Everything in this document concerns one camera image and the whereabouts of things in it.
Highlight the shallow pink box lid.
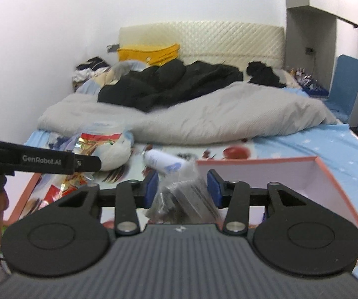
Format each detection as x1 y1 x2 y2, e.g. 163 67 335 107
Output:
2 171 93 225

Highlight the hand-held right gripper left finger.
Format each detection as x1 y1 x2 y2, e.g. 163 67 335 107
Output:
32 171 160 236

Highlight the deep pink cardboard box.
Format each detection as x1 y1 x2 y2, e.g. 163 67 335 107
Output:
194 155 358 267

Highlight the pile of clothes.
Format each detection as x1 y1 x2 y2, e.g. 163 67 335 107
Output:
72 56 111 83

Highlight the black jacket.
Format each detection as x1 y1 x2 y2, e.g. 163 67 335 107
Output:
97 59 244 113

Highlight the white pillow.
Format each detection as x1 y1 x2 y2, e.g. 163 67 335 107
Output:
274 68 302 89

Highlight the small black cloth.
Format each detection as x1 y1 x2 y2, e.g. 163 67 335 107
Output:
246 61 287 88

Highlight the light blue cartoon pillow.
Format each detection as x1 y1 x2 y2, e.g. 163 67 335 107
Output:
74 61 148 96

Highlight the fruit print tablecloth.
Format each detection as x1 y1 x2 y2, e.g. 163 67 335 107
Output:
26 131 261 225

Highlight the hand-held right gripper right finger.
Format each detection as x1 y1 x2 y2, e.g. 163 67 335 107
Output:
207 169 327 236

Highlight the red gold snack bag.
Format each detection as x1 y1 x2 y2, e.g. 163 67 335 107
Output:
74 132 122 158

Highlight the row of small bottles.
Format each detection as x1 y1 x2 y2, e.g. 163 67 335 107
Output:
286 67 320 88

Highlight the cream quilted headboard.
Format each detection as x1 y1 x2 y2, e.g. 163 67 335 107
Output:
118 20 285 69

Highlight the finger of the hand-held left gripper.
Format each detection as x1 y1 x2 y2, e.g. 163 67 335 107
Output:
74 155 103 173

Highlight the blue chair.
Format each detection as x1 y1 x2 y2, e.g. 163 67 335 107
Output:
327 54 358 122

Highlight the yellow pillow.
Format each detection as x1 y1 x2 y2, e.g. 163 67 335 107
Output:
117 43 180 67

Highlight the white blue plush penguin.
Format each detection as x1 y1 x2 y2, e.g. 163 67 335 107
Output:
99 131 134 171

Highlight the clear grey snack packet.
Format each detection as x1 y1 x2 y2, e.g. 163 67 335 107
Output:
144 161 224 225

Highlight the grey blanket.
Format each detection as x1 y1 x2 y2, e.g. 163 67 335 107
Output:
37 82 339 146

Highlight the red label snack packet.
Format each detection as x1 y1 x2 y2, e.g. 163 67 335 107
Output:
38 173 90 210

